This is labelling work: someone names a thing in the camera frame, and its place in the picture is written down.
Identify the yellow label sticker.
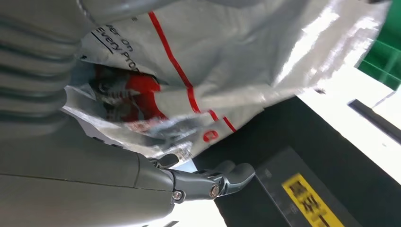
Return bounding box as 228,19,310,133
282,173,345,227

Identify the green plastic crate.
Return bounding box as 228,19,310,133
357,0,401,91

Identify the black inbound scanner machine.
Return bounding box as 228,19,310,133
192,95,401,227

